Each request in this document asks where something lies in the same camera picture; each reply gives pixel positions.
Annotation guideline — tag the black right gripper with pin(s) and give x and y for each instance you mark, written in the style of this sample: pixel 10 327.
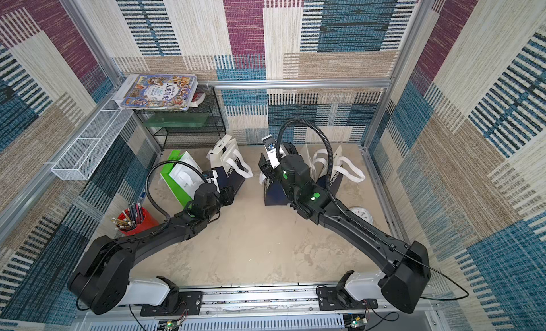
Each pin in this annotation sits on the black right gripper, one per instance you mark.
pixel 264 164

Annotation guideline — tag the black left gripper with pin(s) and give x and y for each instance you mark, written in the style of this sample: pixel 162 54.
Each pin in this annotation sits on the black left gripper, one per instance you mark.
pixel 226 194

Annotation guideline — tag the navy white takeout bag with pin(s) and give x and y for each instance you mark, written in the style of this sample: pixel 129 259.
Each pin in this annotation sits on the navy white takeout bag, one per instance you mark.
pixel 273 190
pixel 225 155
pixel 343 168
pixel 316 162

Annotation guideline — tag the green white takeout bag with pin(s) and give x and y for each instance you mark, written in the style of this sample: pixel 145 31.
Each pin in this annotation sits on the green white takeout bag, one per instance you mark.
pixel 181 180

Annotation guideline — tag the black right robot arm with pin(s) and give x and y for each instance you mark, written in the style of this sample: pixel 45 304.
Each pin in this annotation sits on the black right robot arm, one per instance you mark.
pixel 405 267

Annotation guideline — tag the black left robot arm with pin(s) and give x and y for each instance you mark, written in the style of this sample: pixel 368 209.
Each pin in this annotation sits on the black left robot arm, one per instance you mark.
pixel 102 281

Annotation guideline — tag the red pencil cup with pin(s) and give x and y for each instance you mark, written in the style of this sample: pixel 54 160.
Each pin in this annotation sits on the red pencil cup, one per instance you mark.
pixel 134 220

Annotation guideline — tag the green folder on shelf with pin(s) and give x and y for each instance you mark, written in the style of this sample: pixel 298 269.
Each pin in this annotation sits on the green folder on shelf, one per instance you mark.
pixel 177 120

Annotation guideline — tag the white round clock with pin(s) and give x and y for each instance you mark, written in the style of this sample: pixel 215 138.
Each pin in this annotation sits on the white round clock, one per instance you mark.
pixel 363 213

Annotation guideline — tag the colourful picture book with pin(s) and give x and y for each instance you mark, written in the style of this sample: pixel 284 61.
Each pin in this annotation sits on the colourful picture book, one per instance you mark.
pixel 157 92

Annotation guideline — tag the black wire mesh shelf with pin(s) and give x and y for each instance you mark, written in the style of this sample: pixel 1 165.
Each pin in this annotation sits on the black wire mesh shelf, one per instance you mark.
pixel 198 127

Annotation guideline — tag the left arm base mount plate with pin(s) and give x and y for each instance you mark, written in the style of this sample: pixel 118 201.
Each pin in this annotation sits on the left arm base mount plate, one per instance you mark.
pixel 187 303

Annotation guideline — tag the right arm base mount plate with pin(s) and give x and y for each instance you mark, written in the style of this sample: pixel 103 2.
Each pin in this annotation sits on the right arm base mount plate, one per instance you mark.
pixel 338 297

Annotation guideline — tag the white wire mesh basket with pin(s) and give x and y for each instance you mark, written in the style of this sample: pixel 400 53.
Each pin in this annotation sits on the white wire mesh basket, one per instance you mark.
pixel 84 155

